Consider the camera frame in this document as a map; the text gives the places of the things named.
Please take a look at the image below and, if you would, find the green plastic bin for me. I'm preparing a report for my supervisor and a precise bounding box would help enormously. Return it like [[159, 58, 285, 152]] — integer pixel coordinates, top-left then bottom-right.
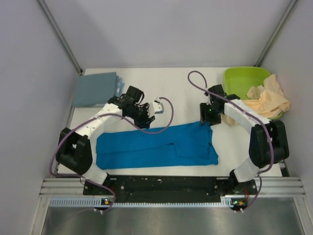
[[224, 66, 283, 120]]

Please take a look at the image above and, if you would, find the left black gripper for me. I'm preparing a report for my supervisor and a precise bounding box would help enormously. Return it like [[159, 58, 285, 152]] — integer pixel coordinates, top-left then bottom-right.
[[127, 103, 155, 129]]

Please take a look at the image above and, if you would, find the aluminium corner post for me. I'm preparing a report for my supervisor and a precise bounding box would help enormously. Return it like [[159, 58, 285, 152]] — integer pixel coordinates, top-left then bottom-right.
[[36, 0, 83, 75], [254, 0, 300, 67]]

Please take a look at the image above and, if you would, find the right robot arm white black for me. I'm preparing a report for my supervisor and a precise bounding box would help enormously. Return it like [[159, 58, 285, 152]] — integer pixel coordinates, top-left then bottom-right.
[[200, 85, 290, 194]]

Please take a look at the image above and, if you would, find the bright blue t shirt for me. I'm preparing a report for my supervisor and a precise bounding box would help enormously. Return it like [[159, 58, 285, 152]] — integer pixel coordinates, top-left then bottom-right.
[[96, 122, 218, 169]]

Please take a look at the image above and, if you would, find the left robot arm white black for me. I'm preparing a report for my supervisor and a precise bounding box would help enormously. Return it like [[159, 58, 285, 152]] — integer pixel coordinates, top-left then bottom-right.
[[56, 86, 164, 194]]

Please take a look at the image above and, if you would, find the left aluminium corner post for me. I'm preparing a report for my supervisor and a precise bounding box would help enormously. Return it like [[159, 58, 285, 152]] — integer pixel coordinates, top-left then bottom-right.
[[36, 0, 83, 75]]

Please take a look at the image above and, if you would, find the purple cable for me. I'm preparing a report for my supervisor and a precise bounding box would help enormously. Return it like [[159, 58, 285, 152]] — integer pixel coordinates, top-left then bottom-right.
[[50, 96, 175, 213], [187, 70, 276, 213]]

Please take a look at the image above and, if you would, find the right aluminium corner post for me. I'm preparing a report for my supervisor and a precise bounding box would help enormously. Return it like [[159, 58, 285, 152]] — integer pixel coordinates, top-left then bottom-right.
[[254, 0, 300, 67]]

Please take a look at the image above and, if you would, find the aluminium frame rail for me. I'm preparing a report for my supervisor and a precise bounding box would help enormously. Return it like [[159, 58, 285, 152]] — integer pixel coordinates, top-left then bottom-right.
[[39, 177, 306, 198]]

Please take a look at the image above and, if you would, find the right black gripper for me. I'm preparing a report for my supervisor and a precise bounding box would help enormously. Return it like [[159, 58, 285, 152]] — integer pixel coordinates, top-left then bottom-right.
[[200, 102, 222, 126]]

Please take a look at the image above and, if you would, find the light blue cable duct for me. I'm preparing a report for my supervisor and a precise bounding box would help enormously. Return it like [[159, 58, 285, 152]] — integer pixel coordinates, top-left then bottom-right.
[[49, 197, 234, 209]]

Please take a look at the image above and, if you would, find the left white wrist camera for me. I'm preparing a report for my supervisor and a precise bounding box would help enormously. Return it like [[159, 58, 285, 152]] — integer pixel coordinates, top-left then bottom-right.
[[148, 97, 164, 117]]

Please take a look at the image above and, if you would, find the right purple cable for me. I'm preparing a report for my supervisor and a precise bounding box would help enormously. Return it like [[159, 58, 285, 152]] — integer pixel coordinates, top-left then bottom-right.
[[187, 70, 276, 213]]

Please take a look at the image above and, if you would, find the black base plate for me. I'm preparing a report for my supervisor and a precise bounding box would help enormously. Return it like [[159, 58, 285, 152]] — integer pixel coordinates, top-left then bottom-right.
[[82, 175, 257, 203]]

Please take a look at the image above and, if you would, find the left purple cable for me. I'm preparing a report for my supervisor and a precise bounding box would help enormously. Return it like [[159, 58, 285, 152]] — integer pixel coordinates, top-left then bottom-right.
[[50, 96, 175, 213]]

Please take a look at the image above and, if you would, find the peach t shirt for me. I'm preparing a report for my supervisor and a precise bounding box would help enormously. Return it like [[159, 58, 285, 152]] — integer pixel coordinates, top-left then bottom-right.
[[221, 72, 292, 127]]

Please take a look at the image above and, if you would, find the folded grey-blue t shirt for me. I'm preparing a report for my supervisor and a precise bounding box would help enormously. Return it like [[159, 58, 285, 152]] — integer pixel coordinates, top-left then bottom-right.
[[73, 72, 117, 108]]

